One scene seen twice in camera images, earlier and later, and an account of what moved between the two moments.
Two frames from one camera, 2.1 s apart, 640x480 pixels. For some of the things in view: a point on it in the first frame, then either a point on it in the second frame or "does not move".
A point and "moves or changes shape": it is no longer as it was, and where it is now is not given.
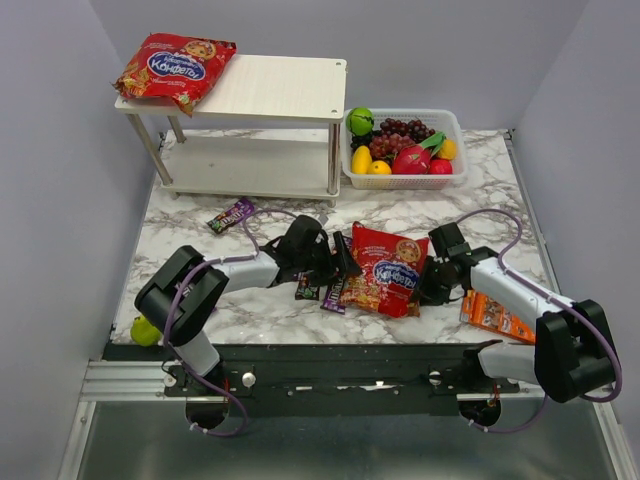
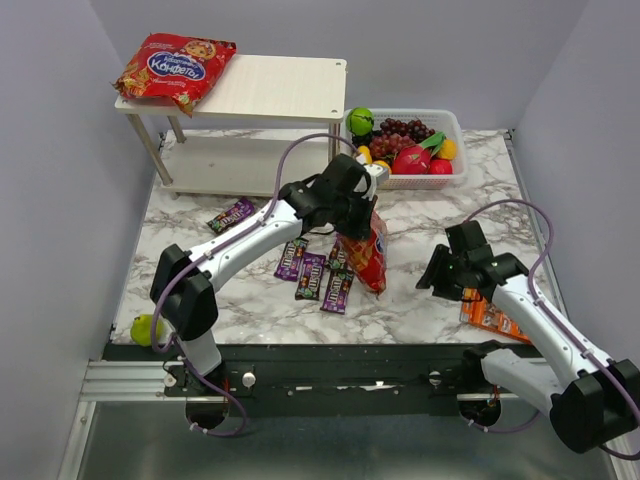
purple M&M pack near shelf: x=231 y=216 does not move
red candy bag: x=183 y=67 does not move
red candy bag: x=391 y=266 moves or changes shape
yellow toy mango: x=361 y=160 does not move
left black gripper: x=329 y=258 → x=361 y=220
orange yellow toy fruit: x=448 y=150 does not move
